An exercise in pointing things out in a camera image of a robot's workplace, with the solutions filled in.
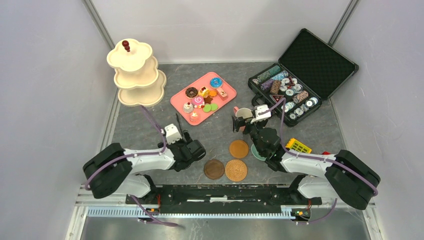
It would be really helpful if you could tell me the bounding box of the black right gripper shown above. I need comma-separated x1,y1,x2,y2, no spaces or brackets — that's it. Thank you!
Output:
231,114,266,156

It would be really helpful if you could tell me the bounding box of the white cupcake toy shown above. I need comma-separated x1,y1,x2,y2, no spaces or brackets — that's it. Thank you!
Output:
182,102,194,114

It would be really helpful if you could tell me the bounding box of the small pink cupcake toy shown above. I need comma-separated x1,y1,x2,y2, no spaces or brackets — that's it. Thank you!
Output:
189,110,200,123

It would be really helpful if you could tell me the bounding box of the pink swirl cake toy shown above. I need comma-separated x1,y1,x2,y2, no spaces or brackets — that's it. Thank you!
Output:
191,96,205,109

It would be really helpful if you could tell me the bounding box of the chocolate donut toy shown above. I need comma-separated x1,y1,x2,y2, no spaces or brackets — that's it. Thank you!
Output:
185,87,199,99

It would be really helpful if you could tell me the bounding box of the yellow cake toy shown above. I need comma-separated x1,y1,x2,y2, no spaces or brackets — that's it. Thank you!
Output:
198,86,210,98

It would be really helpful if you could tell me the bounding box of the blue donut toy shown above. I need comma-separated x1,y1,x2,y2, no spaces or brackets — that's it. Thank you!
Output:
209,77,223,89

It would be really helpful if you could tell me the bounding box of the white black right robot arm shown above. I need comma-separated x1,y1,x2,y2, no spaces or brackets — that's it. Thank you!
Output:
231,115,381,210

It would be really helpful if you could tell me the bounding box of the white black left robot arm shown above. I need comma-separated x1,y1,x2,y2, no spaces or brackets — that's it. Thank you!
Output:
82,116,206,204

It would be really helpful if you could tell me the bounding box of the pink mug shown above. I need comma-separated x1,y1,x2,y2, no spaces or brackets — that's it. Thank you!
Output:
231,106,253,132

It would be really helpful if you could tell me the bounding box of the teal green cup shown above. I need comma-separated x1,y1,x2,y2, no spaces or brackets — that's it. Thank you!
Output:
250,144,267,162

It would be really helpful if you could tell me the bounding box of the orange round coaster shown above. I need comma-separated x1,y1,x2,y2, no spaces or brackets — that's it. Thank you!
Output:
229,140,249,159

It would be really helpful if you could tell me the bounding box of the pink serving tray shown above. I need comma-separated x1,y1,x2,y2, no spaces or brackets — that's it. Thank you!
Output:
170,72,237,126

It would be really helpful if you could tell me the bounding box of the green round cookie left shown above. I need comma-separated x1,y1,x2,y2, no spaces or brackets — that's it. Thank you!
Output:
202,104,212,113

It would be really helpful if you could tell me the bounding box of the green round cookie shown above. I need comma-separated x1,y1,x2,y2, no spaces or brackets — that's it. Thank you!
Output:
202,104,212,113
210,103,219,112

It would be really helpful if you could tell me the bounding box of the brown star cookie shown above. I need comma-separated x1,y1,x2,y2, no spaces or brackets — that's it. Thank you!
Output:
203,95,213,104

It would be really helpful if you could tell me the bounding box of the green round cookie right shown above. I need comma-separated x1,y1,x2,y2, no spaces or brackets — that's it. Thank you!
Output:
210,103,219,112

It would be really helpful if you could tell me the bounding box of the orange flower cookie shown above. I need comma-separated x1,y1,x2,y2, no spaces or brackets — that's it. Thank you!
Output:
208,90,218,98

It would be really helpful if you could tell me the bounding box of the pink slice cake toy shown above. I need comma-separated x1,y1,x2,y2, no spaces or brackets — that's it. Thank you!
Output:
216,87,228,101

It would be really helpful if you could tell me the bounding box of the woven tan round coaster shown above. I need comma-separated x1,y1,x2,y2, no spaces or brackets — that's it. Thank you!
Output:
225,159,248,182

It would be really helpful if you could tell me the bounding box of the yellow toy block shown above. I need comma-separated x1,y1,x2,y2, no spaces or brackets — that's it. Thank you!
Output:
285,138,312,154

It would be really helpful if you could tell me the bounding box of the cream three-tier dessert stand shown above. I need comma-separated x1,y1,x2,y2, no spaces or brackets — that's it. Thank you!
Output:
106,38,167,107

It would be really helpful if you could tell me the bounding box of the dark brown round coaster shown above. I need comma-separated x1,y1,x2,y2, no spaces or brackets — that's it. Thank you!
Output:
203,159,225,180

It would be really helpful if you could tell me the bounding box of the black poker chip case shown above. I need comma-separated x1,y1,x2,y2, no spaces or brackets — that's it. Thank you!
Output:
247,28,359,127

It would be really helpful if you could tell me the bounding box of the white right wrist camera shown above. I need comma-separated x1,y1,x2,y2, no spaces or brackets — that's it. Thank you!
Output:
250,104,272,124

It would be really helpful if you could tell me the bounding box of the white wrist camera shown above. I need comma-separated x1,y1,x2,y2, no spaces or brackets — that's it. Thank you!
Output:
164,123,183,145
250,104,272,124

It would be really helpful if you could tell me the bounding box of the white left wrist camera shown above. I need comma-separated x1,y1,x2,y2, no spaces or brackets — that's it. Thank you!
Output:
164,123,183,145

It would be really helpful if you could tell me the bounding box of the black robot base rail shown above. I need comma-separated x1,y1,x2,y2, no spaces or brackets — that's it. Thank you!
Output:
125,184,323,219

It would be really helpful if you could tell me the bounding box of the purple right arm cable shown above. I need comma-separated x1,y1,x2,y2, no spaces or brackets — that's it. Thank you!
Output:
258,97,379,225

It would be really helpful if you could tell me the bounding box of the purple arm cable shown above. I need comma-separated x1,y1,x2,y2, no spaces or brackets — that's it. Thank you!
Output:
258,97,379,225
83,105,181,228

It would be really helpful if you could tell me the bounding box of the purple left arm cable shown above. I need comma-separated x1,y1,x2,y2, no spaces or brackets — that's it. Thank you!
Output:
83,105,181,228

